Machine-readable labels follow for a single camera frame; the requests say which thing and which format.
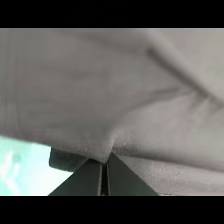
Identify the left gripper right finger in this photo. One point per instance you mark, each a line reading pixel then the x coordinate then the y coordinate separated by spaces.
pixel 126 181

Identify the grey T-shirt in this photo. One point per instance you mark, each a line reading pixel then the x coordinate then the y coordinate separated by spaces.
pixel 113 93

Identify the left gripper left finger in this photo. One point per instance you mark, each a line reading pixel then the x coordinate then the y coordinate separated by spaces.
pixel 85 181

